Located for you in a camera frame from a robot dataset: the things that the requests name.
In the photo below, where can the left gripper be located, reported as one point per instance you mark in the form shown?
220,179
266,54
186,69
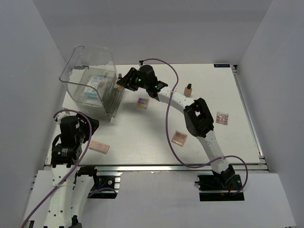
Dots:
95,123

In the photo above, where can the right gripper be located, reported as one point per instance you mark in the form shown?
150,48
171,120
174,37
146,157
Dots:
126,81

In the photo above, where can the foundation bottle clear cap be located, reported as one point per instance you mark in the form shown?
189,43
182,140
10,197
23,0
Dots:
119,87

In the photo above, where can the white blue wipes packet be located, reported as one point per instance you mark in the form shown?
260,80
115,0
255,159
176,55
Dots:
95,88

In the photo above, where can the clear acrylic makeup organizer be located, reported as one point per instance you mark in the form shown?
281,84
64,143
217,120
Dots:
92,60

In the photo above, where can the foundation bottle black pump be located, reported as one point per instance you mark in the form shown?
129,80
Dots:
188,90

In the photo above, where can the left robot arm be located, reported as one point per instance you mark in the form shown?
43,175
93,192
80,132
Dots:
72,183

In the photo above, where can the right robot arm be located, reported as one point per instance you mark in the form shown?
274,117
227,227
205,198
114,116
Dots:
198,118

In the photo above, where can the pink flat makeup box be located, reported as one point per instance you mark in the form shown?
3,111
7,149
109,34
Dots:
99,147

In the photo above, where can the colourful eyeshadow palette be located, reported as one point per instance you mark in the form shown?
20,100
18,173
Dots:
142,102

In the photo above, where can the brown quad eyeshadow palette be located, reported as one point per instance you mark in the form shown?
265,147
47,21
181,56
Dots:
179,138

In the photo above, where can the black blue table label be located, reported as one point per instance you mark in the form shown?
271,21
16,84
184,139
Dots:
221,65

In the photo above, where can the multicolour square palette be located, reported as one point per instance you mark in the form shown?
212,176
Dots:
222,118

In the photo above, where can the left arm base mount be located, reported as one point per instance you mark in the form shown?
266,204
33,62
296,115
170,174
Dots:
102,186

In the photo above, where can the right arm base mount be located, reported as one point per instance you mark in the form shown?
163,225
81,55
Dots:
212,190

